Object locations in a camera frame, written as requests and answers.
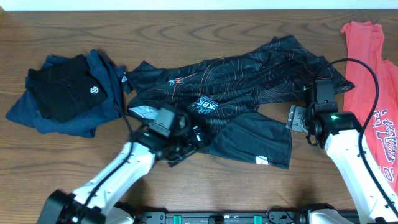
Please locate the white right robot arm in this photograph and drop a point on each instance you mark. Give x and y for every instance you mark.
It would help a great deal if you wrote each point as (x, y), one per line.
(339, 134)

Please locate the red t-shirt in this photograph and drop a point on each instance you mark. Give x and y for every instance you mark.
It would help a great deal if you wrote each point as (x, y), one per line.
(365, 42)

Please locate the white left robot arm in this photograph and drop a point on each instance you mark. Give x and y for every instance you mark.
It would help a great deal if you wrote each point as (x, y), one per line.
(96, 201)

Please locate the black folded polo shirt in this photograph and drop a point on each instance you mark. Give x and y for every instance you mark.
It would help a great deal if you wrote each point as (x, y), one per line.
(65, 90)

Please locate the black orange-patterned t-shirt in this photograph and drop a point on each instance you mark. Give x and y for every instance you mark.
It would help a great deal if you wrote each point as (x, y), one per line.
(223, 95)

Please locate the navy blue folded shirt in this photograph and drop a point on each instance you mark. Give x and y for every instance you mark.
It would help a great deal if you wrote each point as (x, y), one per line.
(26, 112)

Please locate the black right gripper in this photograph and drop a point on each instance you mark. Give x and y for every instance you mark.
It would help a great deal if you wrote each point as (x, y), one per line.
(295, 118)

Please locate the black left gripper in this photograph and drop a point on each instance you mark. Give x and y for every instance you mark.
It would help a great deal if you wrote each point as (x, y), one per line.
(191, 135)

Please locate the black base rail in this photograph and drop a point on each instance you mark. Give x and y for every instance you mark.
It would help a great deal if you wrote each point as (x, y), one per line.
(319, 213)

